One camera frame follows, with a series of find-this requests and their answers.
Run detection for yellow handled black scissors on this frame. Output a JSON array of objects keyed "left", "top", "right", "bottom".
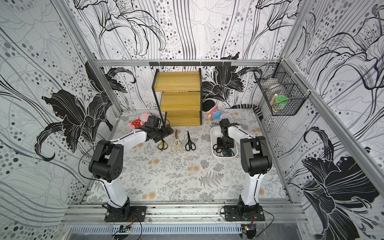
[{"left": 157, "top": 139, "right": 169, "bottom": 151}]

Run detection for white plastic storage box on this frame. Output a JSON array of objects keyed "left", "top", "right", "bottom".
[{"left": 210, "top": 126, "right": 238, "bottom": 160}]

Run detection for cream handled kitchen scissors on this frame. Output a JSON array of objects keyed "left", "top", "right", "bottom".
[{"left": 171, "top": 130, "right": 183, "bottom": 153}]

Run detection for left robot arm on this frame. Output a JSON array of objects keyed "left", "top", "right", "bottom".
[{"left": 89, "top": 124, "right": 174, "bottom": 219}]

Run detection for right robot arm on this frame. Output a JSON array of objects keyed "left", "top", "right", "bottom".
[{"left": 217, "top": 119, "right": 272, "bottom": 215}]

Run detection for blue pink plush toy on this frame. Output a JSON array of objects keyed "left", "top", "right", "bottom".
[{"left": 208, "top": 107, "right": 222, "bottom": 120}]

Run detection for wooden three tier shelf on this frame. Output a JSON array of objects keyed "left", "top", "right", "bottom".
[{"left": 152, "top": 69, "right": 203, "bottom": 127}]

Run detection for green lid in basket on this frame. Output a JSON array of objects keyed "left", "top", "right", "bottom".
[{"left": 275, "top": 95, "right": 290, "bottom": 106}]

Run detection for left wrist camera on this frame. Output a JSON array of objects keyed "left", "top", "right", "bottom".
[{"left": 145, "top": 115, "right": 161, "bottom": 129}]

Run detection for black wall rail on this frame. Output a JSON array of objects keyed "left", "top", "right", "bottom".
[{"left": 149, "top": 61, "right": 232, "bottom": 67}]

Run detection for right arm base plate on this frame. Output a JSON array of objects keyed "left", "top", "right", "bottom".
[{"left": 221, "top": 205, "right": 265, "bottom": 222}]

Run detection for black wire basket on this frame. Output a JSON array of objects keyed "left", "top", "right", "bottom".
[{"left": 253, "top": 63, "right": 306, "bottom": 116}]

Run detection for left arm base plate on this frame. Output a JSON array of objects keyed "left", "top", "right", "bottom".
[{"left": 104, "top": 206, "right": 147, "bottom": 223}]

